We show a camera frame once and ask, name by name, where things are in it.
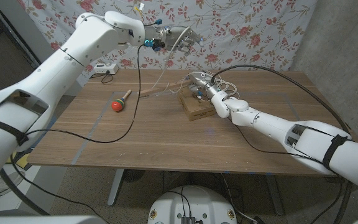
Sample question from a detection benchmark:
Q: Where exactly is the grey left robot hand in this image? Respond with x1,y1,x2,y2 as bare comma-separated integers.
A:
162,26,204,57

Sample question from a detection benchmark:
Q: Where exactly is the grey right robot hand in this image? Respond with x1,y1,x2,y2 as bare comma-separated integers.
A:
187,72,214,93

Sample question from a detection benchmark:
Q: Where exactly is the wooden clip hanger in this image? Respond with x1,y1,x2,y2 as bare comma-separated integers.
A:
139,81,194,97

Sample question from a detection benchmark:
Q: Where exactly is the brown cardboard package box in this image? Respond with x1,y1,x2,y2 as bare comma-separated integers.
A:
178,88,219,122

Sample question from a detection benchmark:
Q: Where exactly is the colourful wooden maraca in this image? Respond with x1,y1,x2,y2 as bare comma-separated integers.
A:
111,89,132,113

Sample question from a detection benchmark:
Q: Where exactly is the floral backdrop cloth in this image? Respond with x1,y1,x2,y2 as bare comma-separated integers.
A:
17,0,318,88

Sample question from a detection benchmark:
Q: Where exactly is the white power strip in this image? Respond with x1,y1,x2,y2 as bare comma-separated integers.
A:
93,63,120,75

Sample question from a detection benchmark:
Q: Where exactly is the black round floor fan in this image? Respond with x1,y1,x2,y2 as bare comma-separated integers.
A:
122,169,145,183

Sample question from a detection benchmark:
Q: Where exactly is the white robot torso base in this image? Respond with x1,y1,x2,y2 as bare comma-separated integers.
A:
147,185,238,224

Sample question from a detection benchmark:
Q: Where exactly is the white table leg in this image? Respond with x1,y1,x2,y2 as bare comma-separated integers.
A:
107,169,126,207

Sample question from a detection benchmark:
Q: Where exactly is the grey table leg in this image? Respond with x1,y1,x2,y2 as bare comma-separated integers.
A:
265,174,285,216

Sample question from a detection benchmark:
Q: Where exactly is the yellow black foot pedal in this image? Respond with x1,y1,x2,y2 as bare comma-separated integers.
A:
12,149,34,170

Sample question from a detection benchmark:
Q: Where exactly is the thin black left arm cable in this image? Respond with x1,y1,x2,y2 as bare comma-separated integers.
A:
9,43,145,224

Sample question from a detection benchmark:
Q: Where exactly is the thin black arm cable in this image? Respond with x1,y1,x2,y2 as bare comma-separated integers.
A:
228,118,344,224
9,43,145,224

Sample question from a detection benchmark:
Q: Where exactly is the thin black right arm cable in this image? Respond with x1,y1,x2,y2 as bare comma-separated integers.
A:
228,118,344,224

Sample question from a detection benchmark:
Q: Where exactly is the black power strip cord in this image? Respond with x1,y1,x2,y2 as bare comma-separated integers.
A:
89,73,114,85

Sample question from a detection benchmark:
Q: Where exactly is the white floor cable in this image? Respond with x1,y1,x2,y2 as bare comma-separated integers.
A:
222,175,258,224

